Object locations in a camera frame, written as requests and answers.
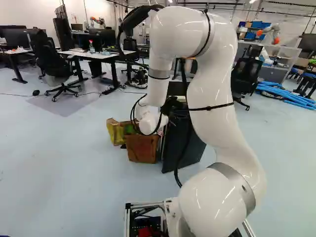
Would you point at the black mesh office chair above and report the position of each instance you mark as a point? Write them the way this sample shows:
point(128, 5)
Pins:
point(244, 74)

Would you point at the white robot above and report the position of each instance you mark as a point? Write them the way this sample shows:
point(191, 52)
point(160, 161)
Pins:
point(267, 47)

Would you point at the yellow plastic bag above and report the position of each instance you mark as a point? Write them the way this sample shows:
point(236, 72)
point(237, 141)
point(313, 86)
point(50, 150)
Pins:
point(116, 133)

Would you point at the white top desk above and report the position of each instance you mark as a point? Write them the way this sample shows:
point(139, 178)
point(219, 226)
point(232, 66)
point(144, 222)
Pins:
point(98, 54)

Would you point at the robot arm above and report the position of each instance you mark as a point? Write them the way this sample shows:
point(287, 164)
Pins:
point(209, 74)

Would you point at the blue foam tubes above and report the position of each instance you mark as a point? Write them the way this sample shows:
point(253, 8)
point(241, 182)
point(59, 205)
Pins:
point(284, 92)

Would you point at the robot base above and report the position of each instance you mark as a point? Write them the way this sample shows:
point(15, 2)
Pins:
point(143, 219)

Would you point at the brown paper bag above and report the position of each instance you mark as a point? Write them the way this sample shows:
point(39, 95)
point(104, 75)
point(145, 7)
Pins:
point(142, 149)

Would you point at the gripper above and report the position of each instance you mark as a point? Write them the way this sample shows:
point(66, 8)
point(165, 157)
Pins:
point(172, 106)

